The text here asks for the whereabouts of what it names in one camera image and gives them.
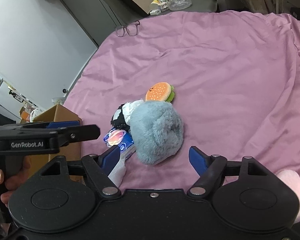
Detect blue tissue packet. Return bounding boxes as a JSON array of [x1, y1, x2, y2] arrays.
[[103, 127, 136, 160]]

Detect grey fluffy plush toy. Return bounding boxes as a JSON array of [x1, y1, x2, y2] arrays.
[[130, 101, 184, 165]]

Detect hamburger plush toy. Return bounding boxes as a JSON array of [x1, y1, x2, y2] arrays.
[[145, 82, 175, 102]]

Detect person's left hand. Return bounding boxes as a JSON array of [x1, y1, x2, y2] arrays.
[[0, 155, 32, 208]]

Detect brown cardboard box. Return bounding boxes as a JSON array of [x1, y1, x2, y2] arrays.
[[27, 103, 82, 181]]

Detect black white patterned fabric item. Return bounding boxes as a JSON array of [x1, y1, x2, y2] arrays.
[[110, 99, 144, 132]]

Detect light pink fluffy pillow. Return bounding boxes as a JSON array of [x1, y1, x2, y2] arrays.
[[276, 170, 300, 224]]

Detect pink bed sheet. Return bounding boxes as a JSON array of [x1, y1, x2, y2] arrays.
[[64, 10, 300, 190]]

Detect white jar with label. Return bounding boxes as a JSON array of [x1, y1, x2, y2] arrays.
[[149, 0, 168, 15]]

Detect purple frame eyeglasses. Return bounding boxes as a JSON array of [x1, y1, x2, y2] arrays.
[[115, 21, 140, 37]]

